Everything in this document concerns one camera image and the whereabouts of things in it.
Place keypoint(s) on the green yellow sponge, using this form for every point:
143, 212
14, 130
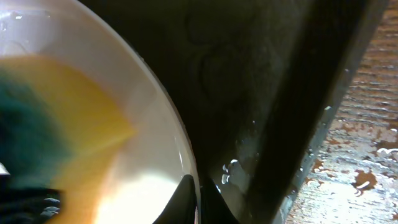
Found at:
53, 116

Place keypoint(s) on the pink plate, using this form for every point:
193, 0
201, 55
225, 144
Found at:
149, 166

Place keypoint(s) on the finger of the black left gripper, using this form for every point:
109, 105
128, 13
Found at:
27, 196

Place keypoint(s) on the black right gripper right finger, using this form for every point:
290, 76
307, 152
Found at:
214, 209

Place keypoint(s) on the dark brown serving tray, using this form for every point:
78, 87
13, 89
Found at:
256, 83

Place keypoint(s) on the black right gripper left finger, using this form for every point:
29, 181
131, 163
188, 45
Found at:
181, 208

